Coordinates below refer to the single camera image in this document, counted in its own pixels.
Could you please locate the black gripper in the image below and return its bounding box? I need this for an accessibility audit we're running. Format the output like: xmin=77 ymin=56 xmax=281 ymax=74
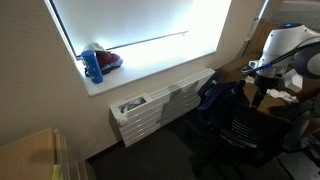
xmin=251 ymin=73 xmax=284 ymax=109

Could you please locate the black office chair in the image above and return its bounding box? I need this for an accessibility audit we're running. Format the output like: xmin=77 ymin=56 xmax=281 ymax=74
xmin=189 ymin=79 xmax=303 ymax=178

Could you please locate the white panel heater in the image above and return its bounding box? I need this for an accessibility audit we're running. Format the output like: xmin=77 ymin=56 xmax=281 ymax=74
xmin=108 ymin=68 xmax=216 ymax=149

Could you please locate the colourful label on heater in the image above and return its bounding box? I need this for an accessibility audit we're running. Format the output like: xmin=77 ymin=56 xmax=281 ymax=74
xmin=117 ymin=96 xmax=148 ymax=115

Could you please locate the small white crumpled cloth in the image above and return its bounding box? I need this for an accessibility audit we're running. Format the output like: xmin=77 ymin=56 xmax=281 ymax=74
xmin=244 ymin=75 xmax=257 ymax=85

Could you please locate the dark blue jacket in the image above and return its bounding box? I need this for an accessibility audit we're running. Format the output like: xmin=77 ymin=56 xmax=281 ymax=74
xmin=196 ymin=79 xmax=251 ymax=134

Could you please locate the dark green garment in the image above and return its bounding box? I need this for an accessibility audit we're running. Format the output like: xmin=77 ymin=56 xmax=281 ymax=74
xmin=269 ymin=98 xmax=320 ymax=122

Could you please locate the cardboard box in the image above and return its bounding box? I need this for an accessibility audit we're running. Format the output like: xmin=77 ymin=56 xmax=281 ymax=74
xmin=216 ymin=19 xmax=320 ymax=101

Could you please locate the white blind wand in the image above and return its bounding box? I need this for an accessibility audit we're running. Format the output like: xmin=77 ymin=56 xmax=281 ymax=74
xmin=244 ymin=0 xmax=270 ymax=43

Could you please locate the grey table corner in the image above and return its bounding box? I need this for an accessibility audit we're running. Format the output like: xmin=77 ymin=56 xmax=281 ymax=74
xmin=277 ymin=151 xmax=320 ymax=180

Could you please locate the white slatted window blind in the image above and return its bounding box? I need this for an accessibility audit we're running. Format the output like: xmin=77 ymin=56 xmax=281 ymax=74
xmin=269 ymin=0 xmax=320 ymax=31

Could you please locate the white window sill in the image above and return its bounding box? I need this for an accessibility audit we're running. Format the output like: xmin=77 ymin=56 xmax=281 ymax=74
xmin=74 ymin=48 xmax=218 ymax=98

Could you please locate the grey blind bottom bar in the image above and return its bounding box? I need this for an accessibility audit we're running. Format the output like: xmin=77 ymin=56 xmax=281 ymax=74
xmin=104 ymin=30 xmax=190 ymax=52

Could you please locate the blue water bottle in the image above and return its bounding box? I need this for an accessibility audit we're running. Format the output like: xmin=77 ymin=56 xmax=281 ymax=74
xmin=80 ymin=50 xmax=104 ymax=85

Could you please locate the white cloth cap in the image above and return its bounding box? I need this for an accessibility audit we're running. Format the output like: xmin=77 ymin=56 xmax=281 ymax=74
xmin=82 ymin=42 xmax=108 ymax=55

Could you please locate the light wooden cabinet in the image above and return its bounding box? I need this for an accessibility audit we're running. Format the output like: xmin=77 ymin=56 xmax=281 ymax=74
xmin=0 ymin=127 xmax=98 ymax=180

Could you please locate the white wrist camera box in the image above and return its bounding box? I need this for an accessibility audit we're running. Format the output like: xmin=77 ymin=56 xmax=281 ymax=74
xmin=284 ymin=68 xmax=304 ymax=93

